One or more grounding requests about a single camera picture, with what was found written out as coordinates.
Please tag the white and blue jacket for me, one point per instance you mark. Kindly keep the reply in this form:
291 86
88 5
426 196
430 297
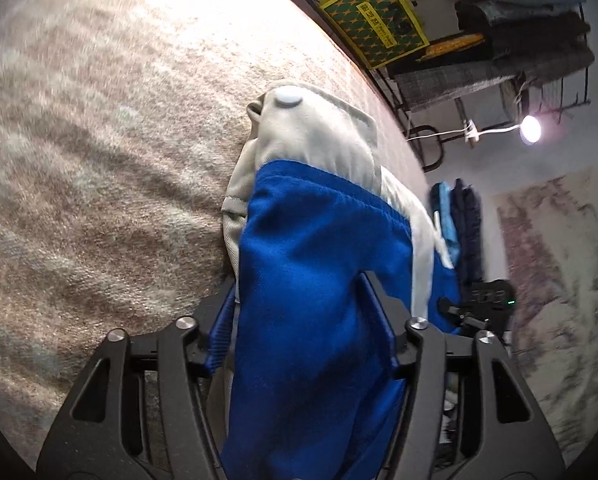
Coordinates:
310 206

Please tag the navy quilted jacket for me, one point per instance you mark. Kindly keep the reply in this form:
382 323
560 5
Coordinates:
466 213

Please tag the yellow green gift box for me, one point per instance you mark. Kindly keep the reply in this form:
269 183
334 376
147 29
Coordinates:
379 31

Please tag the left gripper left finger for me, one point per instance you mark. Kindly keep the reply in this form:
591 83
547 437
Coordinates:
215 318

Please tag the grey plaid coat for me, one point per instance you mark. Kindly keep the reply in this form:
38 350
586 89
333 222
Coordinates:
426 87

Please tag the plaid bed blanket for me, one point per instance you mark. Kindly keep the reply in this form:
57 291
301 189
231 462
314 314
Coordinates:
120 124

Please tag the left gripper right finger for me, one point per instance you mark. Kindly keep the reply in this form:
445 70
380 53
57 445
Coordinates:
388 318

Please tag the black clothes rack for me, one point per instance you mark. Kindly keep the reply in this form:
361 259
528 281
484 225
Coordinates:
492 108

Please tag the white clip desk lamp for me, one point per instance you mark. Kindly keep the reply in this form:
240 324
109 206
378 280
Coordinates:
529 129

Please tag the landscape wall tapestry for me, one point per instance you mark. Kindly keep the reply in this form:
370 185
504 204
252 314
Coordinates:
550 233

